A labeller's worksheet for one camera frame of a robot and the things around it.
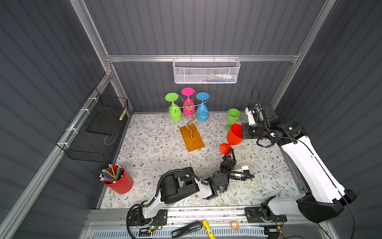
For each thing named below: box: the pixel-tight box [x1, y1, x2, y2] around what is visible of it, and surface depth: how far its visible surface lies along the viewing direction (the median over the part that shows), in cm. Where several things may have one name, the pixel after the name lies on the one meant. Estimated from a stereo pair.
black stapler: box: [171, 221, 203, 239], surface depth 68 cm
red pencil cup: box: [102, 169, 134, 195], surface depth 77 cm
